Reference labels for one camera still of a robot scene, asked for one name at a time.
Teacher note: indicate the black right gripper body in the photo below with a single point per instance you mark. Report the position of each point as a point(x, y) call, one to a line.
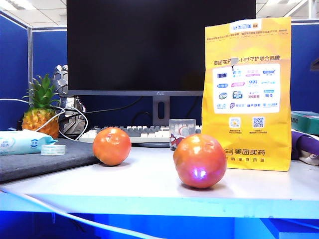
point(316, 65)

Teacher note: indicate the large orange fruit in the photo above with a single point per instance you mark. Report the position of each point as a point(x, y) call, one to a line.
point(199, 159)

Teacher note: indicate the yellow printed paper bag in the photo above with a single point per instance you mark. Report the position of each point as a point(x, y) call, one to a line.
point(249, 39)

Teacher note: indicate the green box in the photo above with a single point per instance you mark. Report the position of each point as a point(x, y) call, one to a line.
point(306, 122)

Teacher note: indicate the purple cloth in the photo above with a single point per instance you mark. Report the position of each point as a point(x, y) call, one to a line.
point(304, 144)

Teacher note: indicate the clear glass cup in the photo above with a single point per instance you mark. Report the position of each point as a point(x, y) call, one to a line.
point(182, 127)

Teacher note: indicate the black computer monitor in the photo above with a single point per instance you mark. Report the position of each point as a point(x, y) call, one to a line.
point(159, 44)

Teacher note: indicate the grey monitor stand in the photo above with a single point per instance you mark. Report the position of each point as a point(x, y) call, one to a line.
point(161, 109)

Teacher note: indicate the white grey keyboard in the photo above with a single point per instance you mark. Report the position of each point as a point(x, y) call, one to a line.
point(147, 133)

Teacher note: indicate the small orange fruit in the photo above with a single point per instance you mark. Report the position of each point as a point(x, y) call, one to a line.
point(112, 147)

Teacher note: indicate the silver robot figurine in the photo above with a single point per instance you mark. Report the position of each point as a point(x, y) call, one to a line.
point(61, 77)

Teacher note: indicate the clear tape roll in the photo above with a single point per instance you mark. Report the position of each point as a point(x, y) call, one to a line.
point(53, 150)

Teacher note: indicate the pineapple with green crown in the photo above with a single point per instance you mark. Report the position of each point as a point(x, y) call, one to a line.
point(40, 119)

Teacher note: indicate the dark grey desk mat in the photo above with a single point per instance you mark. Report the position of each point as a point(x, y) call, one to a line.
point(37, 164)

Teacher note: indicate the blue wet wipes pack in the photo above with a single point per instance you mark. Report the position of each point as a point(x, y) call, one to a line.
point(17, 143)

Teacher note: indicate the grey partition post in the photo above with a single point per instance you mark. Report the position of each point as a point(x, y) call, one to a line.
point(30, 62)

